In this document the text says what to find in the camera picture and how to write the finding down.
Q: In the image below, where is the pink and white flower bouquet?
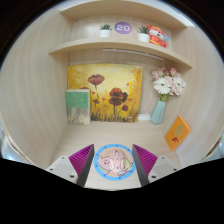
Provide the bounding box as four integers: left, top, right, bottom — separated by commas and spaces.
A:
151, 67, 187, 103

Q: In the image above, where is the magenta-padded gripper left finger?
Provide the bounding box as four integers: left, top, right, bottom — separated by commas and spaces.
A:
45, 143, 96, 188

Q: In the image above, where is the orange book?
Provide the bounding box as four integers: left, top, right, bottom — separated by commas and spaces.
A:
164, 115, 193, 152

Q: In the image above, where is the round cartoon mouse pad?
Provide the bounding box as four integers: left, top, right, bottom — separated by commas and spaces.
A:
93, 143, 137, 181

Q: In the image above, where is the pale teal vase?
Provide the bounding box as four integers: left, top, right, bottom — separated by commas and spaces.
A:
149, 99, 167, 126

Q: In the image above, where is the wooden shelf with ornaments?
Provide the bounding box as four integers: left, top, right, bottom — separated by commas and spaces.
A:
48, 0, 194, 69

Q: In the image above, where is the green book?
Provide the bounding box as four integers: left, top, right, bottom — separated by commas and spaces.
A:
65, 88, 92, 126

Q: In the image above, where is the small white box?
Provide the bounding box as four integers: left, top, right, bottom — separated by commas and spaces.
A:
137, 109, 152, 121

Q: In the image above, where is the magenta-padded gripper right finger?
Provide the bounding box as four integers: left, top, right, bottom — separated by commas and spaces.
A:
131, 143, 179, 187

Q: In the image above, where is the yellow poppy painting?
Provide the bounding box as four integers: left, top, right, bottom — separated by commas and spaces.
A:
67, 63, 144, 123

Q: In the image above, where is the pink computer mouse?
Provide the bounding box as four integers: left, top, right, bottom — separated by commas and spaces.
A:
108, 148, 129, 174

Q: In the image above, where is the white light bar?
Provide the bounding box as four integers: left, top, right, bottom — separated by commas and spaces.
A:
102, 48, 165, 62

